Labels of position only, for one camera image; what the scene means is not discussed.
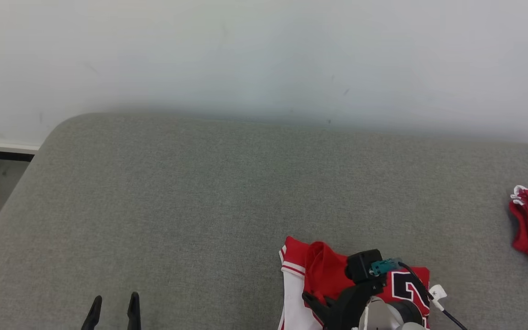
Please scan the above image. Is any thin black camera cable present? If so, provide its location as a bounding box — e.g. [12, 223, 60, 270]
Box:
[397, 261, 469, 330]

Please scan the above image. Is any white cable tag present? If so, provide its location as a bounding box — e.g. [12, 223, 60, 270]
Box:
[429, 284, 448, 312]

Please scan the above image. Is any teal cable connector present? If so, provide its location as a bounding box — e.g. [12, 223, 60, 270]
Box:
[370, 258, 403, 276]

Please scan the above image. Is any black white baseboard strip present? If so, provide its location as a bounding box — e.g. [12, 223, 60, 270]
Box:
[0, 141, 40, 162]

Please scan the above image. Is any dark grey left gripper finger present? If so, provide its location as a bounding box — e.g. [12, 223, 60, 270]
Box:
[81, 296, 103, 330]
[127, 292, 142, 330]

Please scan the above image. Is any red white basketball jersey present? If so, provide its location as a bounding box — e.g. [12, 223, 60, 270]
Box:
[278, 236, 431, 330]

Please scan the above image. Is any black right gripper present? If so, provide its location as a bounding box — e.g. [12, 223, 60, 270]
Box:
[302, 277, 387, 330]

